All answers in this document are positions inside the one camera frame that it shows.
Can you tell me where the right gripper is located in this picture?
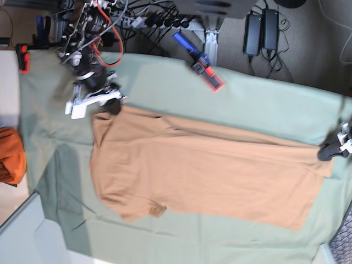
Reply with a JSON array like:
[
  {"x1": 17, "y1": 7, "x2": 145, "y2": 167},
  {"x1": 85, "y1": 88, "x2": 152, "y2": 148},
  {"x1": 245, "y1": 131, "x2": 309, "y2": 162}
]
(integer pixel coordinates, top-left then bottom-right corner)
[{"x1": 75, "y1": 68, "x2": 121, "y2": 115}]

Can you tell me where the tan T-shirt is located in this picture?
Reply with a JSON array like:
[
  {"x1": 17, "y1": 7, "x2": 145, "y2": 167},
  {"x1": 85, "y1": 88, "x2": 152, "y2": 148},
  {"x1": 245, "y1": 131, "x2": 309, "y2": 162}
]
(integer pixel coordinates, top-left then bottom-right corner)
[{"x1": 90, "y1": 107, "x2": 333, "y2": 230}]

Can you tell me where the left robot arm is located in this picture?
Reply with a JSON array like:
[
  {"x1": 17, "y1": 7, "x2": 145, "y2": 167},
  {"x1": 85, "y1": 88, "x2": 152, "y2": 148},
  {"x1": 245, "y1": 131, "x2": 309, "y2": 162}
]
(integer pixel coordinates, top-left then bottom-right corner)
[{"x1": 317, "y1": 95, "x2": 351, "y2": 161}]

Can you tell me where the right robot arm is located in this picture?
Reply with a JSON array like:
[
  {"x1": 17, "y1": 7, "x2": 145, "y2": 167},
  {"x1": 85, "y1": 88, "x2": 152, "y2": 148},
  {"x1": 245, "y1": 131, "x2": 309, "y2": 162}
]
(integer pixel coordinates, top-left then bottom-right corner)
[{"x1": 57, "y1": 1, "x2": 126, "y2": 119}]

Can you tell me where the black power strip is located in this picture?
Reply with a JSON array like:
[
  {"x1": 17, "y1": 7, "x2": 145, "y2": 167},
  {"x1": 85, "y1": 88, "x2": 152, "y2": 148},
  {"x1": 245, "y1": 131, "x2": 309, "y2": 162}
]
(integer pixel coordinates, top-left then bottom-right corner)
[{"x1": 118, "y1": 14, "x2": 204, "y2": 31}]

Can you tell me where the red black corner clamp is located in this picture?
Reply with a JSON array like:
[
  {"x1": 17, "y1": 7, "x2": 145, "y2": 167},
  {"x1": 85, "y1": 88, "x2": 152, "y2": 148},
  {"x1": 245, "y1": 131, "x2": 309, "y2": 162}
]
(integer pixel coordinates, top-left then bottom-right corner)
[{"x1": 15, "y1": 44, "x2": 30, "y2": 74}]

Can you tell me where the orange folded cloth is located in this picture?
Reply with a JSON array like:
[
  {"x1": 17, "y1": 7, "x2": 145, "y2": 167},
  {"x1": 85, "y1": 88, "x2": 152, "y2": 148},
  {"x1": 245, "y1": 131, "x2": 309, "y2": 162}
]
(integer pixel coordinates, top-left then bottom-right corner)
[{"x1": 1, "y1": 128, "x2": 27, "y2": 185}]

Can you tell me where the black power adapter brick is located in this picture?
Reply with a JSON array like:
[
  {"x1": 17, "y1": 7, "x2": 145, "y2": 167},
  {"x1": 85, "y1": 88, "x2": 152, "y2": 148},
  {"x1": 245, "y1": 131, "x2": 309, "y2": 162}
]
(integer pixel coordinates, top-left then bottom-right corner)
[{"x1": 243, "y1": 13, "x2": 262, "y2": 56}]

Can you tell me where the grey plastic bin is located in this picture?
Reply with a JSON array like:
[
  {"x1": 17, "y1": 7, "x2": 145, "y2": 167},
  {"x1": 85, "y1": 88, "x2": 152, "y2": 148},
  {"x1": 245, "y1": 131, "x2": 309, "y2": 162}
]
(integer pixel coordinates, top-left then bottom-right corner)
[{"x1": 0, "y1": 189, "x2": 72, "y2": 264}]

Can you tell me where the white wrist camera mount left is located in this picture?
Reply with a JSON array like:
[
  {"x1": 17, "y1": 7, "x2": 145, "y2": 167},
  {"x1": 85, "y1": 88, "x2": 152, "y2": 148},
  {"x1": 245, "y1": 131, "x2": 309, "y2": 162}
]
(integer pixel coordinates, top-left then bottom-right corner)
[{"x1": 337, "y1": 122, "x2": 351, "y2": 158}]

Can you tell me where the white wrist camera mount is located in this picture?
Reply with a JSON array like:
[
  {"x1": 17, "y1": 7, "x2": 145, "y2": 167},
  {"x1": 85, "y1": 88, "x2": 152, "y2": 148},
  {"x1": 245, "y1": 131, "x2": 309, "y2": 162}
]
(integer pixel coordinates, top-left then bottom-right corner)
[
  {"x1": 337, "y1": 122, "x2": 351, "y2": 158},
  {"x1": 64, "y1": 83, "x2": 127, "y2": 119}
]

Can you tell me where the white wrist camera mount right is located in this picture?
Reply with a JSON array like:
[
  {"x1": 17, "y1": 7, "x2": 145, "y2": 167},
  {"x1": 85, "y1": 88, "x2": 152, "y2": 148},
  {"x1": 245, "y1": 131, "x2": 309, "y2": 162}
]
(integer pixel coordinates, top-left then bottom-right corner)
[{"x1": 64, "y1": 83, "x2": 127, "y2": 119}]

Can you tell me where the blue handled red clamp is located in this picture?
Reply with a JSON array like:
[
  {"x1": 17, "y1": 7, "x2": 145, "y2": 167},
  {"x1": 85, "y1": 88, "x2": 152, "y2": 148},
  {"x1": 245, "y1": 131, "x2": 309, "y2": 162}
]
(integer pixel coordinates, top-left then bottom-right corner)
[{"x1": 173, "y1": 32, "x2": 224, "y2": 92}]

